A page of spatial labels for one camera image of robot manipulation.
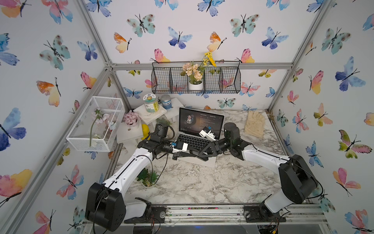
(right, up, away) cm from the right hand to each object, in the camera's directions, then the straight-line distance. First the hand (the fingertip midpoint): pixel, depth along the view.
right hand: (201, 156), depth 68 cm
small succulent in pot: (-24, +17, +32) cm, 43 cm away
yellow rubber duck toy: (-34, +11, +25) cm, 44 cm away
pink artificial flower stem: (-51, +18, +7) cm, 55 cm away
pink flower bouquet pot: (-38, +18, +13) cm, 44 cm away
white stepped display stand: (-44, +9, +18) cm, 48 cm away
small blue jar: (-21, +28, +28) cm, 45 cm away
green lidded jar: (-28, +26, +17) cm, 41 cm away
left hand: (-3, +3, +2) cm, 4 cm away
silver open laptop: (-5, +16, +31) cm, 35 cm away
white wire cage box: (-52, +13, +6) cm, 54 cm away
